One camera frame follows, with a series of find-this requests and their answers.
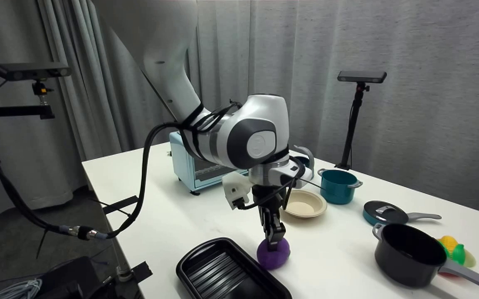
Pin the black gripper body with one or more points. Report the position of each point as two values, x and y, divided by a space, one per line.
270 200

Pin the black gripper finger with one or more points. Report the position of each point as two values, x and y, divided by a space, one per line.
279 232
267 228

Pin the purple round object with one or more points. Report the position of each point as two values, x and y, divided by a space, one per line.
274 255

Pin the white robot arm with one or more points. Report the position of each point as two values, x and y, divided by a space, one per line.
250 139

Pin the beige shallow bowl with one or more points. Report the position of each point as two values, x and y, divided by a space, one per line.
307 207

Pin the teal toy kettle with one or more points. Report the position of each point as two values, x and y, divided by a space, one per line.
307 159

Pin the black ridged baking tray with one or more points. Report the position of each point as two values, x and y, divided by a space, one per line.
225 273

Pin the light blue toaster oven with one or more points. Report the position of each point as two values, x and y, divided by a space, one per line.
192 172

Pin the teal pan with black lid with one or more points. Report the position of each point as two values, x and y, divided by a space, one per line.
385 213

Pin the black table clamp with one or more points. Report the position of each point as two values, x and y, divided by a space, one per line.
134 277

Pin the black tape strip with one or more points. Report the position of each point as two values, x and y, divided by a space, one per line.
122 205

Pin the yellow toy fruit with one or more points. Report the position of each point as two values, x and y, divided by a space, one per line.
448 243

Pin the green toy fruit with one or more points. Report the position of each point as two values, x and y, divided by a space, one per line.
460 255

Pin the black bag with clear plastic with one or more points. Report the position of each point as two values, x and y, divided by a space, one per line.
58 280

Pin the black thin camera stand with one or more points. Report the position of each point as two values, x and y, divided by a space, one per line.
354 125

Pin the black camera on thin stand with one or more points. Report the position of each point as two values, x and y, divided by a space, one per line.
362 77

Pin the black camera on clamp arm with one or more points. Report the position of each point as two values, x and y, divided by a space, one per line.
33 71

